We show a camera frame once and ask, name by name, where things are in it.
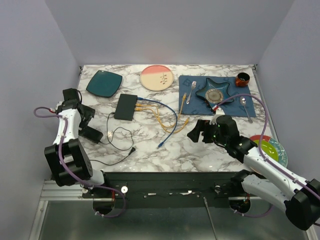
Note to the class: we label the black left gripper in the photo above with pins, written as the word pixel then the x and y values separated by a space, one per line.
pixel 89 112

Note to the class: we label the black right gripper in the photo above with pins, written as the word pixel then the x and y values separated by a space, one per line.
pixel 201 126

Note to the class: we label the black network switch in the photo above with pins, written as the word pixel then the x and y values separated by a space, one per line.
pixel 126 107

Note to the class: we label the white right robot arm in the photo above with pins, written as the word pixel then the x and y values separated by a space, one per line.
pixel 298 197

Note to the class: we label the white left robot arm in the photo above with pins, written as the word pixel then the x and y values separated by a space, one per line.
pixel 66 157

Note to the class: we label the black power adapter brick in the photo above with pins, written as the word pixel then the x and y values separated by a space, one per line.
pixel 91 134

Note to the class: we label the blue cloth placemat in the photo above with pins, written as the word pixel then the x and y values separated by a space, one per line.
pixel 197 106

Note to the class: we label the teal square plate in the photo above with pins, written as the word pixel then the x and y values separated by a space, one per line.
pixel 104 84

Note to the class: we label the blue star-shaped dish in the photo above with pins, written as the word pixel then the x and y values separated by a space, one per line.
pixel 214 92

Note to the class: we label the silver fork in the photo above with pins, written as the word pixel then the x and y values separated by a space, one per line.
pixel 193 86

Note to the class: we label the silver spoon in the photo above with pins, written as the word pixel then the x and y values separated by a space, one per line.
pixel 243 102

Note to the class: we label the red rimmed plate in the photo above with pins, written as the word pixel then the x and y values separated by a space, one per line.
pixel 256 138

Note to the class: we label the lime green plate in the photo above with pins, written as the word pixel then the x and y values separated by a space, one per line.
pixel 269 150

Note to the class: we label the orange-brown mug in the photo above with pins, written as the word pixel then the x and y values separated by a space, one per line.
pixel 242 79

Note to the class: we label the pink and cream round plate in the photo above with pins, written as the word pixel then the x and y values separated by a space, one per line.
pixel 156 77

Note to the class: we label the light blue patterned plate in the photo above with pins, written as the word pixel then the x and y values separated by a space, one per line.
pixel 279 154

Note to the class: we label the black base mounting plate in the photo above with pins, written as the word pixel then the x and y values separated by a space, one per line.
pixel 177 189

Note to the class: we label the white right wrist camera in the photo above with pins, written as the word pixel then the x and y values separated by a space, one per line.
pixel 218 112

